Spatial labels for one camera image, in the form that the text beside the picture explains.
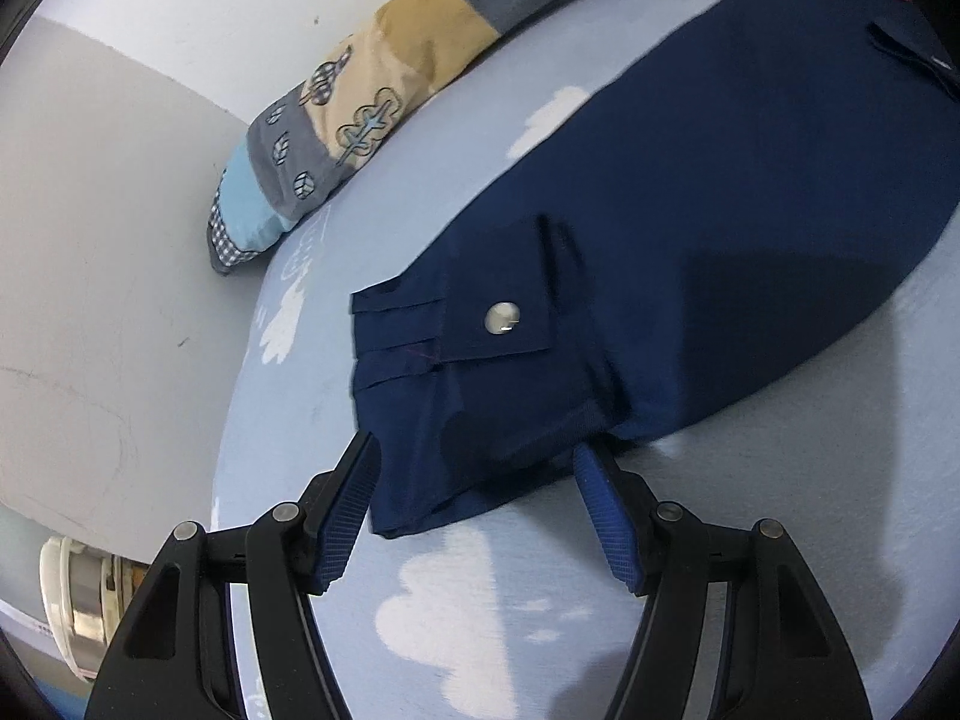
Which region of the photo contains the navy blue work jacket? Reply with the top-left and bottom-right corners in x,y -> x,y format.
352,0 -> 958,538

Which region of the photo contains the white appliance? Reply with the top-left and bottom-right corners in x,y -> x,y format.
39,536 -> 149,683

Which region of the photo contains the light blue cloud bedsheet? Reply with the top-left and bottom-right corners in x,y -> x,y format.
208,0 -> 960,720

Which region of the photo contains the patchwork long pillow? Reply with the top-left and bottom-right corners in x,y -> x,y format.
206,0 -> 569,275

